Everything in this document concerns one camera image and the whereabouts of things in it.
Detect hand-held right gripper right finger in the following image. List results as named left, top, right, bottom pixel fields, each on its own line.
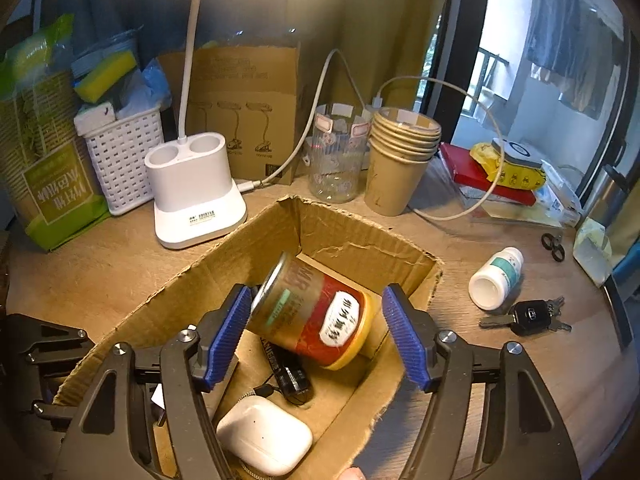
left=381, top=282, right=583, bottom=480

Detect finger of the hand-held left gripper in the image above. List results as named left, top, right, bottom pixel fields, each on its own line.
left=5, top=312, right=97, bottom=387
left=31, top=399, right=77, bottom=424

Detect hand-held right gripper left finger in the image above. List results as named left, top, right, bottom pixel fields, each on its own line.
left=52, top=284, right=253, bottom=480

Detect black flashlight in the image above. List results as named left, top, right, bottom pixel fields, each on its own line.
left=252, top=332, right=313, bottom=406

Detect food jar with red label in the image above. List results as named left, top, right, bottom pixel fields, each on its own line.
left=245, top=251, right=381, bottom=371

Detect cardboard box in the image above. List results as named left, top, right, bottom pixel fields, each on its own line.
left=52, top=194, right=445, bottom=480

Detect white earbuds case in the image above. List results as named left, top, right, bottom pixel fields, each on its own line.
left=216, top=396, right=314, bottom=477

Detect white pill bottle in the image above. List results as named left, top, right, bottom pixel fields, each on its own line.
left=468, top=247, right=525, bottom=311

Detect white desk lamp base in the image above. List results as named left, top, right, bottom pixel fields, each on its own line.
left=144, top=0, right=249, bottom=250

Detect black car key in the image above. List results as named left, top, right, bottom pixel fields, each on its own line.
left=479, top=300, right=553, bottom=337

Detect green paper cup packet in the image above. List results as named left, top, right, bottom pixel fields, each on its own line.
left=0, top=14, right=113, bottom=253

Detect stack of brown paper cups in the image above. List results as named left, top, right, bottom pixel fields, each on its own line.
left=363, top=106, right=443, bottom=217

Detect small metal keys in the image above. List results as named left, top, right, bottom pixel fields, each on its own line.
left=545, top=296, right=573, bottom=333

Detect small black scissors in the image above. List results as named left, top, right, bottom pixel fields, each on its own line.
left=540, top=230, right=566, bottom=263

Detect clear glass jar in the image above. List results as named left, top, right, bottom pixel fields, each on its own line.
left=303, top=102, right=373, bottom=203

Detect red book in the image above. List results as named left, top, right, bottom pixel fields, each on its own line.
left=439, top=142, right=538, bottom=206

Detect white woven plastic basket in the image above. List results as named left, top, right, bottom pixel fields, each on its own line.
left=82, top=107, right=166, bottom=217

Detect yellow snack packet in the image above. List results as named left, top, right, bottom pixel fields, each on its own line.
left=470, top=141, right=548, bottom=191

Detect clear plastic document folder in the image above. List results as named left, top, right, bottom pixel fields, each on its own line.
left=435, top=160, right=583, bottom=228

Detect pale yellow plastic bag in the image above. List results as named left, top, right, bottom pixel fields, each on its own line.
left=572, top=217, right=615, bottom=286

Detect white paper pack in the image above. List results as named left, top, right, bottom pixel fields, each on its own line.
left=74, top=101, right=119, bottom=137

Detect brown cardboard lamp packaging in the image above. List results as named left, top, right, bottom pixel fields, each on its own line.
left=157, top=42, right=303, bottom=186

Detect silver metal flask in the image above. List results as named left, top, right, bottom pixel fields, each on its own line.
left=597, top=164, right=632, bottom=221

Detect blue plastic bag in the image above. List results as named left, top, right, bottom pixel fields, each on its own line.
left=117, top=57, right=176, bottom=118

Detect balcony railing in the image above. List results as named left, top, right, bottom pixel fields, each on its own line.
left=462, top=47, right=511, bottom=126

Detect yellow sponge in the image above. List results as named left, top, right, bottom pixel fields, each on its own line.
left=75, top=50, right=138, bottom=103

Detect clear plastic container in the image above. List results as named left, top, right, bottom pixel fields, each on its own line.
left=71, top=32, right=137, bottom=77

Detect hanging dark garment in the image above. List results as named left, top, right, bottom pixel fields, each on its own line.
left=526, top=0, right=585, bottom=75
left=560, top=7, right=626, bottom=121

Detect round wireless charger pad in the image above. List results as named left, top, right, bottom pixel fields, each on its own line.
left=492, top=137, right=543, bottom=167

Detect white charging cable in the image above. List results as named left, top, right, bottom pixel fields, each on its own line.
left=372, top=76, right=503, bottom=222

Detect black door frame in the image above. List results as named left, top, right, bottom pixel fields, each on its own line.
left=419, top=0, right=496, bottom=147

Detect white lamp power cable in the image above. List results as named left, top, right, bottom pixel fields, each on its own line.
left=239, top=49, right=376, bottom=193

